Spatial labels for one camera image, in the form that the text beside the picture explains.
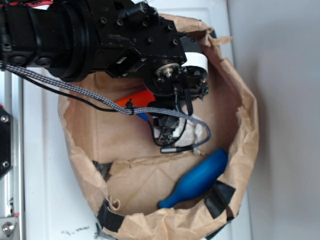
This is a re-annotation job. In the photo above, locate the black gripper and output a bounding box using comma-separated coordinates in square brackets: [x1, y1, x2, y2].
[98, 12, 208, 99]

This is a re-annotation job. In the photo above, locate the orange plastic toy carrot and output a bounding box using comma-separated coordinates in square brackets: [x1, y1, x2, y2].
[115, 90, 156, 108]

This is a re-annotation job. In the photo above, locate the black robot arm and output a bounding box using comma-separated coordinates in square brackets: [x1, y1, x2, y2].
[0, 0, 208, 98]

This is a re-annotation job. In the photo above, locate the brown paper bag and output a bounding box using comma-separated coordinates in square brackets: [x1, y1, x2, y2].
[58, 15, 259, 240]

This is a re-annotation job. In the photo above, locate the crumpled white paper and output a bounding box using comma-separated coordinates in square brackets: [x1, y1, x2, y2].
[160, 118, 204, 155]

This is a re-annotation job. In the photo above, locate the blue plastic bottle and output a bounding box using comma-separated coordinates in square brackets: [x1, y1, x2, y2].
[158, 148, 228, 209]

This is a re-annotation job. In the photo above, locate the black tape piece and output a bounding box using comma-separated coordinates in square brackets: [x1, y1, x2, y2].
[97, 199, 125, 233]
[204, 180, 236, 219]

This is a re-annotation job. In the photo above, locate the black tape piece lower left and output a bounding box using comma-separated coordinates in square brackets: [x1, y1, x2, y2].
[97, 199, 125, 233]

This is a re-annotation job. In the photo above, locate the black cable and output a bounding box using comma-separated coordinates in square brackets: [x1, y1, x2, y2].
[22, 74, 121, 113]

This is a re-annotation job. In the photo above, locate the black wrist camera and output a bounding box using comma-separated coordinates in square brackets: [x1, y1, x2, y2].
[148, 115, 187, 147]

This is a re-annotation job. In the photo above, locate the aluminium frame rail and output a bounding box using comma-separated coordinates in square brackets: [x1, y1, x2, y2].
[0, 71, 26, 240]

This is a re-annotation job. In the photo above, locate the grey braided cable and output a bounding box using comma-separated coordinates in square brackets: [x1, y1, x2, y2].
[0, 62, 211, 154]

